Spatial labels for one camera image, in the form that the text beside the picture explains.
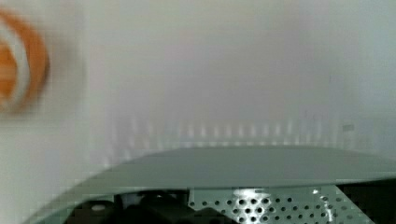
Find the orange slice toy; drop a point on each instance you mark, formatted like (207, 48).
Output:
(24, 62)

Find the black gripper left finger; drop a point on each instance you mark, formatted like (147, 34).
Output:
(146, 207)

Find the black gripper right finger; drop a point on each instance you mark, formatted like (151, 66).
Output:
(376, 199)

